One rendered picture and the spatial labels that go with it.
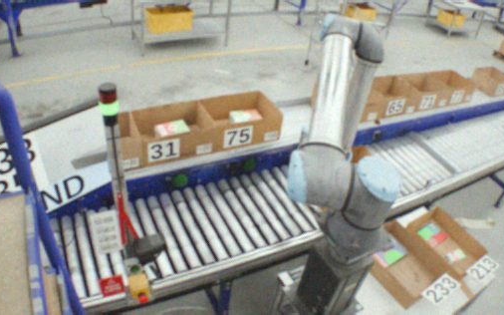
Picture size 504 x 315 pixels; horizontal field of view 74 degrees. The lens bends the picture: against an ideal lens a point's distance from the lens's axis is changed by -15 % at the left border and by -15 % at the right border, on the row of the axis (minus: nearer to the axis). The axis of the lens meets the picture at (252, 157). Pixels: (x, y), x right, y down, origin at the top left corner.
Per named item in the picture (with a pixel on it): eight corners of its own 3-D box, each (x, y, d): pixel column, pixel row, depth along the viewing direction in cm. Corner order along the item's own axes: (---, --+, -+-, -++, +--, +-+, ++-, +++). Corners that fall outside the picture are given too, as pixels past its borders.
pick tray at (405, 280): (405, 311, 153) (414, 299, 147) (351, 253, 177) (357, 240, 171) (441, 282, 166) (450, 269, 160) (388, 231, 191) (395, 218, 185)
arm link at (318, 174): (347, 202, 106) (366, 11, 135) (286, 189, 107) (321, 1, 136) (334, 216, 120) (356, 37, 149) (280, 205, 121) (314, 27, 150)
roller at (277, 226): (283, 248, 183) (285, 241, 180) (237, 180, 218) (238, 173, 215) (292, 244, 185) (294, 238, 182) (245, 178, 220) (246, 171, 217)
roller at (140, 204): (165, 284, 159) (164, 278, 156) (134, 204, 194) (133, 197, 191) (176, 281, 161) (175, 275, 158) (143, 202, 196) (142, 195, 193)
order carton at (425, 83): (414, 113, 270) (422, 93, 260) (389, 93, 290) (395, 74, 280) (445, 107, 286) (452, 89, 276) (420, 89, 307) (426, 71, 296)
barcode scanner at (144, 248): (171, 259, 135) (166, 242, 128) (141, 270, 131) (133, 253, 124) (166, 245, 140) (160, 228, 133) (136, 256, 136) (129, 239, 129)
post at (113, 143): (128, 307, 151) (91, 132, 97) (126, 298, 154) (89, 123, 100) (154, 300, 156) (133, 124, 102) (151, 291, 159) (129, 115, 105)
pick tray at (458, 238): (451, 288, 164) (460, 275, 158) (399, 236, 189) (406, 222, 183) (480, 264, 176) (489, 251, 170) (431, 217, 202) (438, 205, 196)
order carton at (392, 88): (378, 120, 254) (385, 99, 244) (353, 99, 274) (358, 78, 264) (415, 113, 270) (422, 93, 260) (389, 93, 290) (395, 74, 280)
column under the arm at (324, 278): (364, 309, 153) (391, 263, 133) (315, 336, 141) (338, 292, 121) (329, 267, 170) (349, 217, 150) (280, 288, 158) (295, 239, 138)
